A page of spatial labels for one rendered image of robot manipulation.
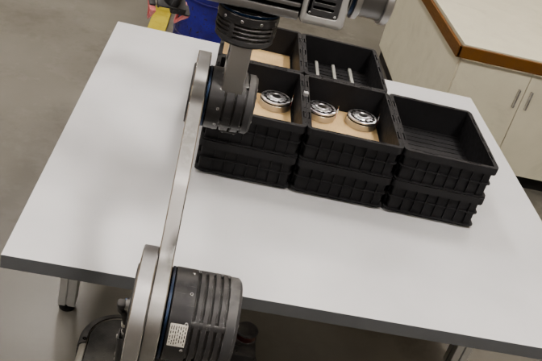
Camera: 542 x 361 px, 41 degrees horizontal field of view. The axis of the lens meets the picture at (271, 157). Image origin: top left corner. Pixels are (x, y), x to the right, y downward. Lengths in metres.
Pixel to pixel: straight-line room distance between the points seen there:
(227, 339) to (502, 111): 2.94
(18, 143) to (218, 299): 2.32
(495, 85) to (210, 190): 2.22
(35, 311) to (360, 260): 1.20
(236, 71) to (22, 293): 1.44
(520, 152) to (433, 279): 2.25
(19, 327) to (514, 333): 1.58
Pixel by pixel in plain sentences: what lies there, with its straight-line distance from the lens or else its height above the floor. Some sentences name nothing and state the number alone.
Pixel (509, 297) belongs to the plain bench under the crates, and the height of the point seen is 0.70.
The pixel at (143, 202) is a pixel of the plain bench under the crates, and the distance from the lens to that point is 2.03.
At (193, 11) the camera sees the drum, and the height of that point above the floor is 0.43.
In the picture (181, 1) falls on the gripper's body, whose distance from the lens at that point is 2.45.
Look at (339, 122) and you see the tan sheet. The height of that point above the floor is 0.83.
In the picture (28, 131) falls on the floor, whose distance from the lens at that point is 3.67.
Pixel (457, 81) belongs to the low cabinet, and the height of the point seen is 0.57.
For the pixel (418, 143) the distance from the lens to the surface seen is 2.48.
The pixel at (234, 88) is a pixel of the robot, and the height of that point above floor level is 1.19.
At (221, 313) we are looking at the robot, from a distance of 1.36.
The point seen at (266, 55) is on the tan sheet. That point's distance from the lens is 2.81.
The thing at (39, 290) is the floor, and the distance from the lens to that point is 2.77.
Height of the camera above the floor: 1.86
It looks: 29 degrees down
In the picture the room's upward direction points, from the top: 15 degrees clockwise
